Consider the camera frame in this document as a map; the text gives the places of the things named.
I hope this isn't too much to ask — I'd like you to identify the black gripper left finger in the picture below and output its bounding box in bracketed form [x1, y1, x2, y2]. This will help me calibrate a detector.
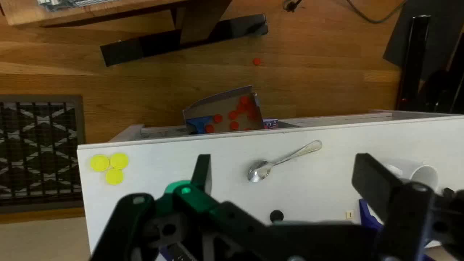
[189, 154, 211, 193]

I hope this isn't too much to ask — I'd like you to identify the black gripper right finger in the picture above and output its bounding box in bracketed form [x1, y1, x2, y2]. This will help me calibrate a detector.
[350, 154, 416, 222]

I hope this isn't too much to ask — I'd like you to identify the blue connect four grid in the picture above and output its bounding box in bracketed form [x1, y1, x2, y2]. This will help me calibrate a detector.
[358, 199, 382, 231]

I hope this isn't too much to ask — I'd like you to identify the white ceramic mug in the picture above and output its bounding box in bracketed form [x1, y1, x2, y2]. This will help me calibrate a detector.
[384, 161, 437, 190]

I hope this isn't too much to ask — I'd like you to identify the silver metal spoon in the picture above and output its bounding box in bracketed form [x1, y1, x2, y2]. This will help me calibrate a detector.
[246, 139, 323, 183]

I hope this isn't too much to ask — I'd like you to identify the cardboard game box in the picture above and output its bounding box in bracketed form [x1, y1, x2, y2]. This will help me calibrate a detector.
[182, 87, 262, 133]

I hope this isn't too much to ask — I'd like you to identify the small black round cap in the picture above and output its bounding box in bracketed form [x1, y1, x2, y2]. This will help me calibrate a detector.
[269, 210, 284, 222]

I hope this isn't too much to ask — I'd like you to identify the red disc on floor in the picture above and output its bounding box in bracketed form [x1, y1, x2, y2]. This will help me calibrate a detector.
[252, 58, 262, 67]

